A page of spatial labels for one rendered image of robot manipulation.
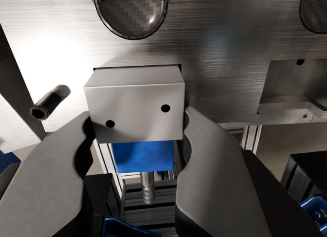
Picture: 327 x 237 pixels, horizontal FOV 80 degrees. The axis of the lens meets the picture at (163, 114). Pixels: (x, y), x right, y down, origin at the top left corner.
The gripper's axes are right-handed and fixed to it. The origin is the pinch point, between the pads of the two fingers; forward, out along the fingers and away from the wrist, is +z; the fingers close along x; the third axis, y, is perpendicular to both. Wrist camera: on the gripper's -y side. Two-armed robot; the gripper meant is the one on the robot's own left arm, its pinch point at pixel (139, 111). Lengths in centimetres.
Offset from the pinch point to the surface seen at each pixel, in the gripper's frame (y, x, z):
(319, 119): 8.8, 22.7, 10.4
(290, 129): 73, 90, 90
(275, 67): -0.9, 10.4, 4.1
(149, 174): 6.5, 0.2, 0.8
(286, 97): 1.6, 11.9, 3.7
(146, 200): 10.0, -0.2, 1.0
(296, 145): 87, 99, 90
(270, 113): 7.4, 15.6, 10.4
